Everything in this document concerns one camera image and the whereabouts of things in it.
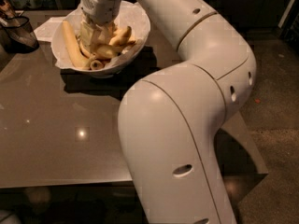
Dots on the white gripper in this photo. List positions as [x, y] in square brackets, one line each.
[100, 7]

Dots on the long pale banana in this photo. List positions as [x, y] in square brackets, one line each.
[72, 47]

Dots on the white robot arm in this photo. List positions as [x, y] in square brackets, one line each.
[168, 119]

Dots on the yellow banana lower right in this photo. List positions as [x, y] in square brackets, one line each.
[105, 52]

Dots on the curved yellow banana on top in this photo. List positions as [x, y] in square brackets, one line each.
[122, 36]

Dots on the white paper bowl liner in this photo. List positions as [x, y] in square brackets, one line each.
[134, 16]

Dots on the white bowl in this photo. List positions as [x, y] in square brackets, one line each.
[130, 59]

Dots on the white paper sheet on table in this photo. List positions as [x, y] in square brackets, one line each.
[46, 30]

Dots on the black mesh basket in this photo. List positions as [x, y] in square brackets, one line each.
[21, 34]

